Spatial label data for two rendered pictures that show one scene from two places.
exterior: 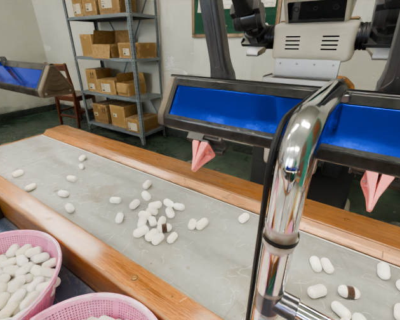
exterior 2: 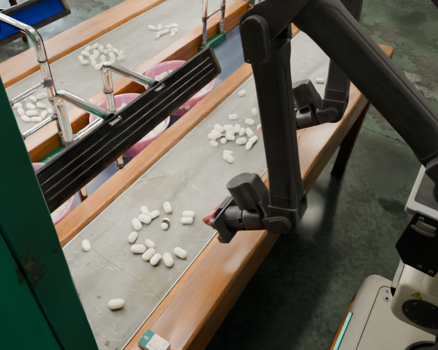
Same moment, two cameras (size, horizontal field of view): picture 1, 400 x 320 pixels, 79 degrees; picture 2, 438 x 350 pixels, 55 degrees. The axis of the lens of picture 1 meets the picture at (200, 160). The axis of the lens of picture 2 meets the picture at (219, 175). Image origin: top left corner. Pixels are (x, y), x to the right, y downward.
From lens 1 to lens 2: 1.17 m
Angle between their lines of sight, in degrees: 69
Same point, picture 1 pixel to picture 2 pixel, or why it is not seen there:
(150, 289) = (171, 133)
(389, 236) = (211, 271)
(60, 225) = (220, 92)
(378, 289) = (168, 245)
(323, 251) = (204, 228)
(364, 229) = (220, 256)
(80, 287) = not seen: hidden behind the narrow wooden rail
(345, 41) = not seen: outside the picture
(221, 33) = not seen: hidden behind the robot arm
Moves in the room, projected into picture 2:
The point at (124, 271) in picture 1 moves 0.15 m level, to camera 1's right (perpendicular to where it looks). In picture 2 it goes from (183, 123) to (181, 153)
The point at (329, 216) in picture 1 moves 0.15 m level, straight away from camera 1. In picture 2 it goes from (237, 237) to (288, 266)
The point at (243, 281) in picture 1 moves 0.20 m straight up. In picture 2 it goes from (179, 177) to (178, 126)
